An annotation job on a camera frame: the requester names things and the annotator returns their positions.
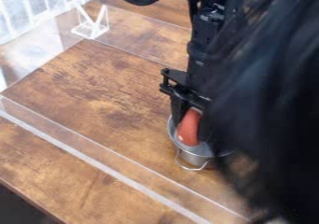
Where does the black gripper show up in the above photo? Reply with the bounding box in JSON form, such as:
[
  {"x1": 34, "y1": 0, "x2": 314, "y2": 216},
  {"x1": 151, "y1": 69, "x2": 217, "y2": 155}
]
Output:
[{"x1": 159, "y1": 40, "x2": 215, "y2": 126}]

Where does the red plush mushroom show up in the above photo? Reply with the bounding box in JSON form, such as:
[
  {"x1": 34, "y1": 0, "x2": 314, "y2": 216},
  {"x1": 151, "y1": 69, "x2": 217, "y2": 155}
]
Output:
[{"x1": 178, "y1": 108, "x2": 201, "y2": 147}]

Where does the silver metal pot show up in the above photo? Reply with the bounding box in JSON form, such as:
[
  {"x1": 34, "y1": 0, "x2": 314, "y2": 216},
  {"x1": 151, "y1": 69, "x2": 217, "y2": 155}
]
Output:
[{"x1": 167, "y1": 118, "x2": 233, "y2": 171}]

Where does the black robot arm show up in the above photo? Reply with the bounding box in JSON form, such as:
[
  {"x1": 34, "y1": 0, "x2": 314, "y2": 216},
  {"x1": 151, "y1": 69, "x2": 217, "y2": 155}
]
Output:
[{"x1": 159, "y1": 0, "x2": 245, "y2": 126}]

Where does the blurred dark foreground object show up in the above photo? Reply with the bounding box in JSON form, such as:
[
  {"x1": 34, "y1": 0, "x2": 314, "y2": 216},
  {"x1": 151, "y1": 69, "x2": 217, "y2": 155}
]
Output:
[{"x1": 206, "y1": 0, "x2": 319, "y2": 224}]

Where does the clear acrylic triangle bracket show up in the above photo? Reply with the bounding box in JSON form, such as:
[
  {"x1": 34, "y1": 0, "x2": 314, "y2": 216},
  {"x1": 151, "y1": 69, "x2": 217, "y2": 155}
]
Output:
[{"x1": 71, "y1": 5, "x2": 110, "y2": 40}]

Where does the clear acrylic enclosure wall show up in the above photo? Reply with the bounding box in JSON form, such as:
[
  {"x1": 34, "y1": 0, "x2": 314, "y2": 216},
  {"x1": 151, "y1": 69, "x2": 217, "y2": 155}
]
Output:
[{"x1": 0, "y1": 96, "x2": 249, "y2": 224}]

